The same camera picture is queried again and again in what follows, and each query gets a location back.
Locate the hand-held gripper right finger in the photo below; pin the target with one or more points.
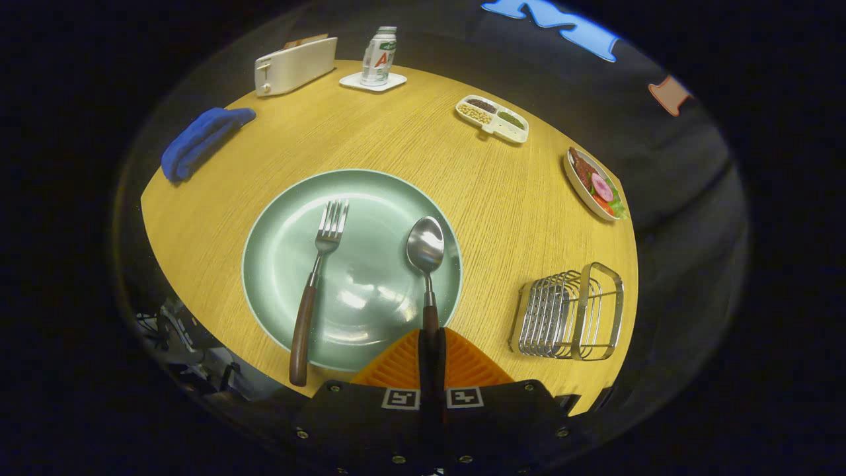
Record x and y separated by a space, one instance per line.
502 423

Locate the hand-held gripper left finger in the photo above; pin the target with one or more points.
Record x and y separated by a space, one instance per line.
357 423

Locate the pale green plate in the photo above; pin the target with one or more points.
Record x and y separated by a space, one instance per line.
370 291

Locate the dark equipment clutter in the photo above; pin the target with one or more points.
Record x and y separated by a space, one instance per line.
192 357

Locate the plate of toy food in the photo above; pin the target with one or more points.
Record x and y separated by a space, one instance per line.
595 185

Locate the white divided bean tray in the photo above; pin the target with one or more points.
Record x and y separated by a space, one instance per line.
492 119

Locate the blue folded cloth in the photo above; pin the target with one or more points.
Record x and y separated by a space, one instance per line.
198 142

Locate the white square coaster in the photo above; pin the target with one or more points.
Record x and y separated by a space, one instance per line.
350 80

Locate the white toaster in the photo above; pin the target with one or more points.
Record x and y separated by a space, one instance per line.
297 66

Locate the small white drink bottle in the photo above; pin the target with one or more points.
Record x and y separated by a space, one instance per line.
378 59

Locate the brown toast slice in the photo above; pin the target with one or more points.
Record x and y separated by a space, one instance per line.
305 41

